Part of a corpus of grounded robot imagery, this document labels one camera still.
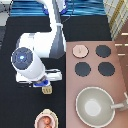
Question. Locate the white gripper blue trim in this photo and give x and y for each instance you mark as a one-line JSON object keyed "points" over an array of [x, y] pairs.
{"points": [[50, 75]]}

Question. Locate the pink pot lid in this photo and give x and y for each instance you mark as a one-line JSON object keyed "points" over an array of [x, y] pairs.
{"points": [[80, 51]]}

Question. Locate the cream toy spatula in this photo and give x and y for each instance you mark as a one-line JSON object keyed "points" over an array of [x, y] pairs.
{"points": [[47, 90]]}

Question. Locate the cream round plate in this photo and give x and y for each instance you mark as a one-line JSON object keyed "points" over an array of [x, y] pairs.
{"points": [[45, 121]]}

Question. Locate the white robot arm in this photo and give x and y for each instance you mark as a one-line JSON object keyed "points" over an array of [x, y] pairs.
{"points": [[32, 47]]}

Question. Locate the black table cloth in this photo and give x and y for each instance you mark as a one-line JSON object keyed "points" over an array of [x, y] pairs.
{"points": [[19, 103]]}

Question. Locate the pink toy stove board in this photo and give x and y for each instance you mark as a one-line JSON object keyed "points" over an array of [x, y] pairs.
{"points": [[114, 84]]}

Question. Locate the black burner disc front-right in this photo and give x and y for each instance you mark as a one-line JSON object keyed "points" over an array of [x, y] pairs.
{"points": [[106, 69]]}

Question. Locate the black burner disc rear-right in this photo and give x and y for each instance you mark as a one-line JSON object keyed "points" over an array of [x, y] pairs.
{"points": [[103, 51]]}

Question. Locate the blue patterned cloth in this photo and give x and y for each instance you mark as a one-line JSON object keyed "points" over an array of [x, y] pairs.
{"points": [[67, 7]]}

